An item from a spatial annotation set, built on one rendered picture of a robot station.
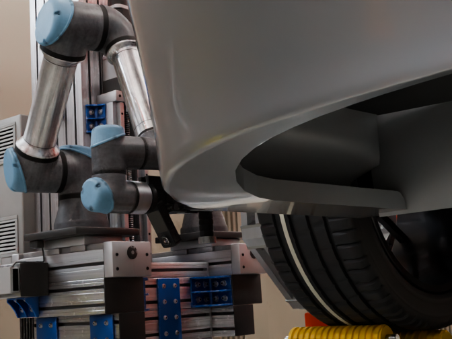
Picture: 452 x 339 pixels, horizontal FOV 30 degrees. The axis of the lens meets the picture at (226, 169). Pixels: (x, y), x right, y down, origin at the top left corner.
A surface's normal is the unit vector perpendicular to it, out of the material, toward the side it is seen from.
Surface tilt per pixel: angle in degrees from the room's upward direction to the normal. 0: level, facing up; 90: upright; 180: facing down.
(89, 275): 90
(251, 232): 90
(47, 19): 84
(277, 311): 90
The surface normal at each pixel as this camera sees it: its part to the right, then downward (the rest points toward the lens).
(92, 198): -0.69, -0.07
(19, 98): 0.75, -0.15
